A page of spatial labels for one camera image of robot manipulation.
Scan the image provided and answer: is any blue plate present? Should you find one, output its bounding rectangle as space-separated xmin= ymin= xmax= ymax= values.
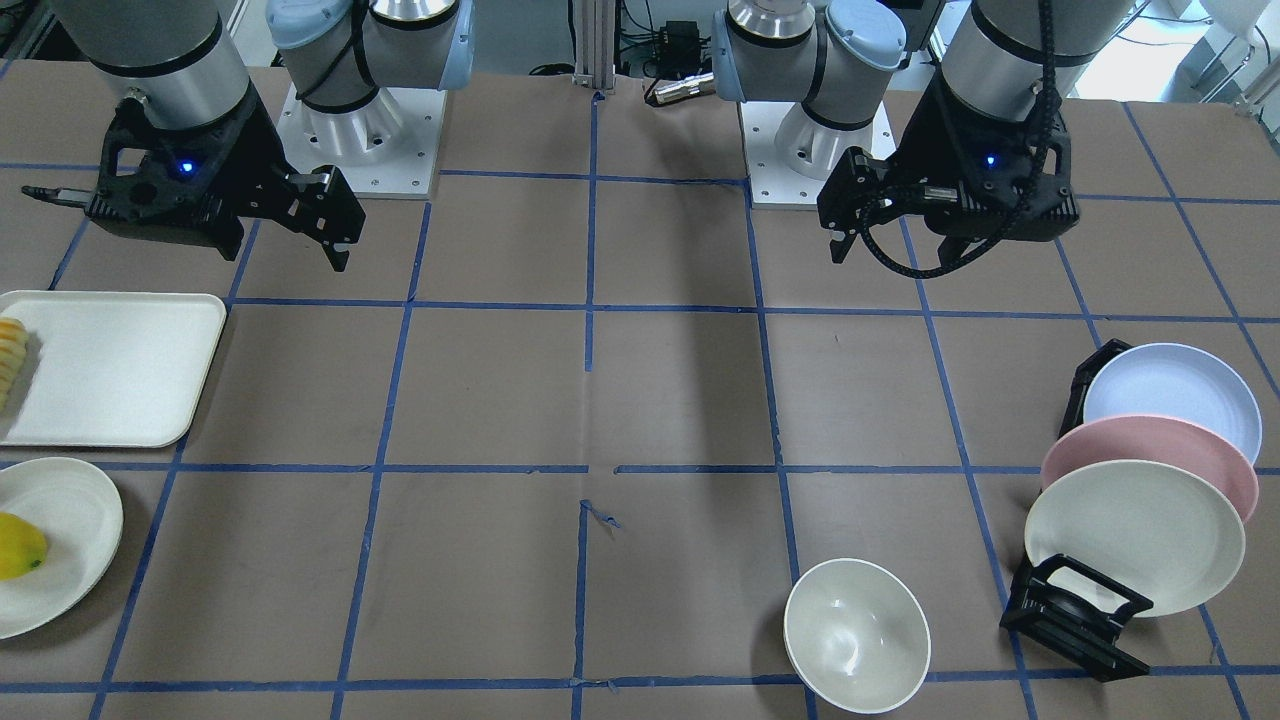
xmin=1082 ymin=342 xmax=1265 ymax=462

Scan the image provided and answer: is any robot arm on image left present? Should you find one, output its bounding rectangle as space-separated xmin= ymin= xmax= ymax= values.
xmin=24 ymin=1 xmax=474 ymax=272

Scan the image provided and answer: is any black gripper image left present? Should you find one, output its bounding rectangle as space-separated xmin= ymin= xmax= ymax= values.
xmin=84 ymin=92 xmax=366 ymax=273

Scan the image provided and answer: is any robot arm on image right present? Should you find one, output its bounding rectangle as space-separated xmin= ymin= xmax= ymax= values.
xmin=710 ymin=1 xmax=1129 ymax=279

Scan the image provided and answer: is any black power adapter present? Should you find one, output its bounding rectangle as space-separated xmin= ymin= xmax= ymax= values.
xmin=655 ymin=20 xmax=701 ymax=76

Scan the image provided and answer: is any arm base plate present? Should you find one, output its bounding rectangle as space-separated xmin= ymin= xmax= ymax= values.
xmin=276 ymin=88 xmax=451 ymax=200
xmin=739 ymin=100 xmax=896 ymax=210

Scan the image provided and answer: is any pink plate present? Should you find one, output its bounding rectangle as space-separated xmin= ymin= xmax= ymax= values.
xmin=1039 ymin=414 xmax=1260 ymax=521

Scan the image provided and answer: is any white plate with lemon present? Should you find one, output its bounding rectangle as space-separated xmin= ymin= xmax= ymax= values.
xmin=1 ymin=457 xmax=124 ymax=639

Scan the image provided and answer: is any white plate in rack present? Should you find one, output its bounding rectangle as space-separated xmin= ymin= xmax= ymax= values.
xmin=1024 ymin=459 xmax=1245 ymax=618

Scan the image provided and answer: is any aluminium frame post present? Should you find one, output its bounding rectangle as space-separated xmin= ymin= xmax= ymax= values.
xmin=568 ymin=0 xmax=618 ymax=95

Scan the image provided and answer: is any white bowl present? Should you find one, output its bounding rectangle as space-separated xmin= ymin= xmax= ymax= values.
xmin=783 ymin=559 xmax=932 ymax=715

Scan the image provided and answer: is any yellow bread piece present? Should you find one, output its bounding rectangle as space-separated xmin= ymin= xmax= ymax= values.
xmin=0 ymin=316 xmax=29 ymax=409

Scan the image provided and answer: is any white rectangular tray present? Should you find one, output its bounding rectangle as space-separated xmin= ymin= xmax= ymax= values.
xmin=1 ymin=290 xmax=227 ymax=448

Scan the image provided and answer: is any silver metal connector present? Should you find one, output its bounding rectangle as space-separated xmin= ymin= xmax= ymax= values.
xmin=644 ymin=72 xmax=716 ymax=108

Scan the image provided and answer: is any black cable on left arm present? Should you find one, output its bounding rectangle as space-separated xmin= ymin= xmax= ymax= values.
xmin=856 ymin=0 xmax=1062 ymax=281

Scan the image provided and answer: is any black plate rack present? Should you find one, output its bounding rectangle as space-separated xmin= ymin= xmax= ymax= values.
xmin=1000 ymin=338 xmax=1153 ymax=683

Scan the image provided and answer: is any yellow lemon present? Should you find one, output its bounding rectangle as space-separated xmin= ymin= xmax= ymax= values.
xmin=1 ymin=512 xmax=49 ymax=582

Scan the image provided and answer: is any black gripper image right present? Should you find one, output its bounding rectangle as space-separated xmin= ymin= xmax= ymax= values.
xmin=817 ymin=77 xmax=1082 ymax=265

